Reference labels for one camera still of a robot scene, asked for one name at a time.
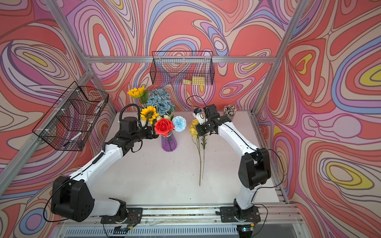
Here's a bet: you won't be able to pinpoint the light blue carnation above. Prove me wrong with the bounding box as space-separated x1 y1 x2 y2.
172 116 187 132

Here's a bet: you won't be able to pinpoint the back black wire basket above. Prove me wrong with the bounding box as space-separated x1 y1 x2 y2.
150 50 215 86

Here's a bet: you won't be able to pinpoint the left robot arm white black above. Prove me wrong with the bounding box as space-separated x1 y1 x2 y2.
42 104 159 224

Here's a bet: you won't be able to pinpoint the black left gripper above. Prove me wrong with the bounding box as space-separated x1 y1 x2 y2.
130 125 163 144

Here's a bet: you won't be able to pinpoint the yellow rose spray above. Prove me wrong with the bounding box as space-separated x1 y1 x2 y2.
189 119 204 186

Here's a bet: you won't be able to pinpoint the small yellow flower stem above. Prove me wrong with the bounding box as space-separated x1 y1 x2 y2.
201 135 207 178

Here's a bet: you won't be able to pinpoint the red rose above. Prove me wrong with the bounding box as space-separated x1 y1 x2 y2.
154 118 175 137

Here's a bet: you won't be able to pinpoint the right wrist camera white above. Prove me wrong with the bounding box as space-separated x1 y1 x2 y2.
192 108 206 125

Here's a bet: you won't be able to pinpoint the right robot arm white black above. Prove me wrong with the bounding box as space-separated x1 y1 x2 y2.
193 104 271 222

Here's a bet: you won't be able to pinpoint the left black wire basket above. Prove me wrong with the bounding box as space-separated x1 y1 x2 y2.
32 82 109 151

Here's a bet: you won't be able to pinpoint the black wire basket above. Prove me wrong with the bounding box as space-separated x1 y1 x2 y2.
150 50 215 86
32 82 109 151

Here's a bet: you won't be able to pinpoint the yellow sunflower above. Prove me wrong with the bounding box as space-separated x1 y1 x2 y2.
128 86 149 105
140 106 160 124

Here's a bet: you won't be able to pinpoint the yellow sticky notes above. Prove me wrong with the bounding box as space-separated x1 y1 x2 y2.
182 76 206 86

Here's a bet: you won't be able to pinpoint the cream rose buds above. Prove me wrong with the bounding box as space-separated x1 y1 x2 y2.
156 115 172 121

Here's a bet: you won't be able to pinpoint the blue hydrangea bouquet with leaves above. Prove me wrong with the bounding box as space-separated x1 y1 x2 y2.
146 88 176 116

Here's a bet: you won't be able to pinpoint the white marker in basket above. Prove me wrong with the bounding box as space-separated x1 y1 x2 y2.
63 132 82 147

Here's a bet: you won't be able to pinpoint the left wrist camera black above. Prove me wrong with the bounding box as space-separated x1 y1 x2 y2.
120 117 140 134

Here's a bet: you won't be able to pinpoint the purple glass vase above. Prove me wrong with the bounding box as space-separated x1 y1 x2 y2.
161 132 178 152

